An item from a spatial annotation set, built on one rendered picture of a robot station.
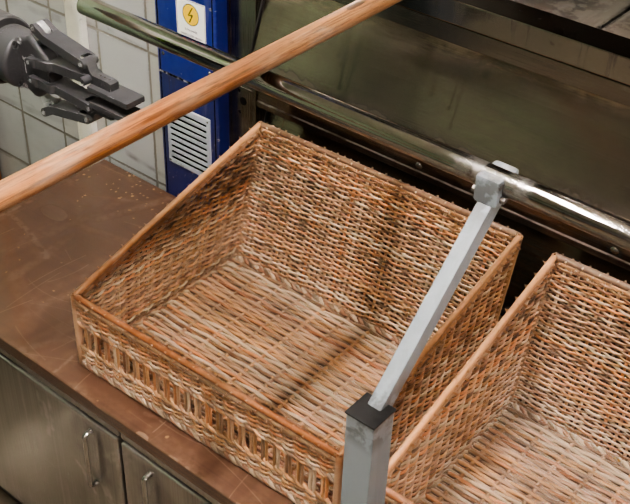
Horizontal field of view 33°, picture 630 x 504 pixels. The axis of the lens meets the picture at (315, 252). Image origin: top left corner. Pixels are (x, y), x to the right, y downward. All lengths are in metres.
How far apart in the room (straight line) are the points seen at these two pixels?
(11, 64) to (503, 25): 0.70
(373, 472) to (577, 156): 0.61
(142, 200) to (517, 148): 0.88
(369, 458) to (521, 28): 0.69
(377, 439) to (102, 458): 0.76
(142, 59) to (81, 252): 0.41
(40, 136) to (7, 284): 0.66
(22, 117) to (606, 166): 1.51
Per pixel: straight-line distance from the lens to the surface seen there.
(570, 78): 1.60
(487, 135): 1.70
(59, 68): 1.37
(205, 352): 1.85
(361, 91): 1.81
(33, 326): 1.96
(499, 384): 1.71
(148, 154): 2.32
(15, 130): 2.72
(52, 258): 2.11
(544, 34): 1.59
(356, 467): 1.28
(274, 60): 1.41
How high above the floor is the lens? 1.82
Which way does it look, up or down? 36 degrees down
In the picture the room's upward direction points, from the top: 2 degrees clockwise
